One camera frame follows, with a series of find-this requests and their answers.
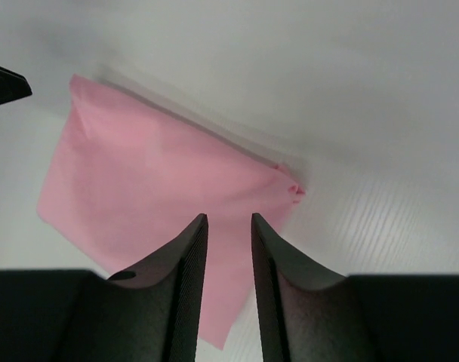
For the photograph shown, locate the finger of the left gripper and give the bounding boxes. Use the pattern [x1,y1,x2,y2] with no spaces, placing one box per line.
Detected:
[0,66,32,106]

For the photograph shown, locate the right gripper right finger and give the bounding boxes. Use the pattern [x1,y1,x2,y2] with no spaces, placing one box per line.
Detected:
[251,213,459,361]

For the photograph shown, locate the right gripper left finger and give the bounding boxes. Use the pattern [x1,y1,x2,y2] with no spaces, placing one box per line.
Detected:
[0,214,208,361]

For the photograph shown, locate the pink t shirt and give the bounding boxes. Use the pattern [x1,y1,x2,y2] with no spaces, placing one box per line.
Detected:
[37,75,305,348]

